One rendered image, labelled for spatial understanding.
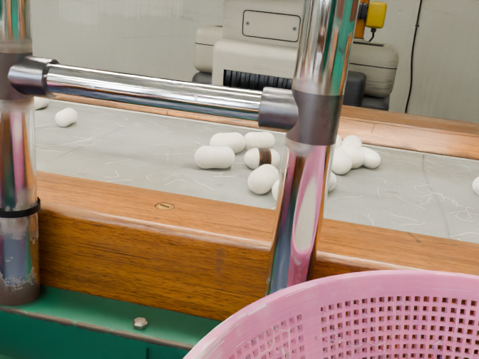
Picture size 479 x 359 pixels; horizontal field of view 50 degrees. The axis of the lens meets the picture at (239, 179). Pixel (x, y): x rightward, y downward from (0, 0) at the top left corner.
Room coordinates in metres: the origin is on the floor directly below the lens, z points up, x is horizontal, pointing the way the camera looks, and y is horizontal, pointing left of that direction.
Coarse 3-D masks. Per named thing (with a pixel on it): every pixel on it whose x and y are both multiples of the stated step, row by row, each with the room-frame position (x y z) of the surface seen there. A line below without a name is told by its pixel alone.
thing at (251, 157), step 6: (252, 150) 0.45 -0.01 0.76; (258, 150) 0.45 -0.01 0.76; (246, 156) 0.45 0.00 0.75; (252, 156) 0.44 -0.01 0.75; (258, 156) 0.44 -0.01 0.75; (276, 156) 0.45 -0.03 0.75; (246, 162) 0.45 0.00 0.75; (252, 162) 0.44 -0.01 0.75; (258, 162) 0.44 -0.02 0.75; (276, 162) 0.45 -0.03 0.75; (252, 168) 0.45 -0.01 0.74
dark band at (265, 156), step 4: (260, 148) 0.45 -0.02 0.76; (264, 148) 0.45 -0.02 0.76; (268, 148) 0.45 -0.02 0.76; (260, 152) 0.45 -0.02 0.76; (264, 152) 0.45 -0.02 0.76; (268, 152) 0.45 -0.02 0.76; (260, 156) 0.44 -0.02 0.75; (264, 156) 0.44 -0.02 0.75; (268, 156) 0.45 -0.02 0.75; (260, 160) 0.44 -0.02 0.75; (264, 160) 0.44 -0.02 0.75; (268, 160) 0.44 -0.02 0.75; (260, 164) 0.44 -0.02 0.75; (264, 164) 0.44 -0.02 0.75; (268, 164) 0.44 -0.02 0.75
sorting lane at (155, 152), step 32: (64, 128) 0.52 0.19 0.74; (96, 128) 0.53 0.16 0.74; (128, 128) 0.55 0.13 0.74; (160, 128) 0.56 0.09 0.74; (192, 128) 0.58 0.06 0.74; (224, 128) 0.59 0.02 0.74; (64, 160) 0.42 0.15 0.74; (96, 160) 0.43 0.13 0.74; (128, 160) 0.43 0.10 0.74; (160, 160) 0.44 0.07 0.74; (192, 160) 0.45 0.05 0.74; (384, 160) 0.53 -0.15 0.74; (416, 160) 0.54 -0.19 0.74; (448, 160) 0.56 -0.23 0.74; (192, 192) 0.37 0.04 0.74; (224, 192) 0.38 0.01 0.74; (352, 192) 0.41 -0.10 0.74; (384, 192) 0.42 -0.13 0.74; (416, 192) 0.43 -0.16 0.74; (448, 192) 0.44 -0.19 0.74; (384, 224) 0.35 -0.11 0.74; (416, 224) 0.36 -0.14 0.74; (448, 224) 0.36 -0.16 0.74
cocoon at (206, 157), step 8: (200, 152) 0.43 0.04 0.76; (208, 152) 0.43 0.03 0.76; (216, 152) 0.43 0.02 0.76; (224, 152) 0.43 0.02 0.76; (232, 152) 0.44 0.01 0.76; (200, 160) 0.43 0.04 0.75; (208, 160) 0.43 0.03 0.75; (216, 160) 0.43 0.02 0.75; (224, 160) 0.43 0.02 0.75; (232, 160) 0.44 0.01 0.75; (208, 168) 0.43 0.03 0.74
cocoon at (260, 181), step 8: (264, 168) 0.39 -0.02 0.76; (272, 168) 0.40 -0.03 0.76; (256, 176) 0.38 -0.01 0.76; (264, 176) 0.38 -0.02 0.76; (272, 176) 0.39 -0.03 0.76; (248, 184) 0.38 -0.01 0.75; (256, 184) 0.38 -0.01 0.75; (264, 184) 0.38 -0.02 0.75; (272, 184) 0.38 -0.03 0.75; (256, 192) 0.38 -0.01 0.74; (264, 192) 0.38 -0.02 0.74
